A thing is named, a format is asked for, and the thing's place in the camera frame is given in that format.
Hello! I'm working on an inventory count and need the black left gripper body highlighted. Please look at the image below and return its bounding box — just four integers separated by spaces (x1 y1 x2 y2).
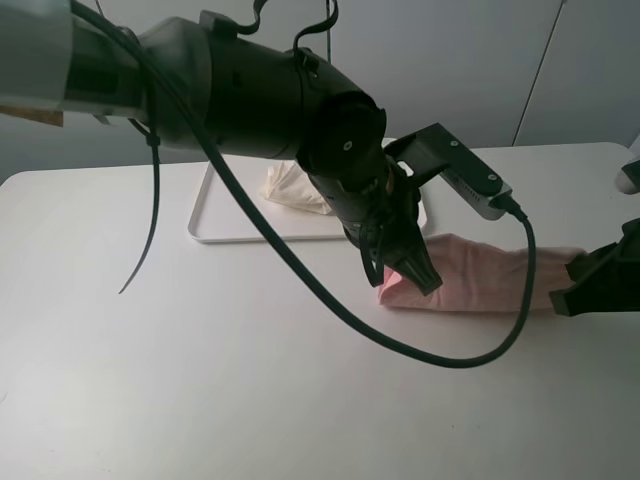
339 189 428 278

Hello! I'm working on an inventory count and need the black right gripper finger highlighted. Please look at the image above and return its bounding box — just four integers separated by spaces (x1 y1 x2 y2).
566 243 619 283
549 287 599 316

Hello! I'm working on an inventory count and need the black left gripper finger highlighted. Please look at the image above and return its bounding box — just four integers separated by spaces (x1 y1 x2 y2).
397 254 441 295
360 249 383 287

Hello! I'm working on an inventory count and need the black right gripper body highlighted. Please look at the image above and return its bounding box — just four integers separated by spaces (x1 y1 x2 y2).
594 219 639 312

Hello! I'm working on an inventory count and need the pink towel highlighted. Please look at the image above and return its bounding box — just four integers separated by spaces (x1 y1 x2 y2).
377 234 584 313

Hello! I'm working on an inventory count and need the cream white towel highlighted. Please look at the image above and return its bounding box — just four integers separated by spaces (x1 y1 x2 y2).
260 161 334 216

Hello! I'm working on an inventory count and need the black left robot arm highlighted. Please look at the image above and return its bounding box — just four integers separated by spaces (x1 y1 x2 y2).
1 1 441 294

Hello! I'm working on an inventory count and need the white rectangular plastic tray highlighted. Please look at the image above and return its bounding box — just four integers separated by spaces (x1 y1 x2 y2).
187 137 431 246

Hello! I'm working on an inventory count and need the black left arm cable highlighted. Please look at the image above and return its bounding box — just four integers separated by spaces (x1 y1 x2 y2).
69 0 539 370

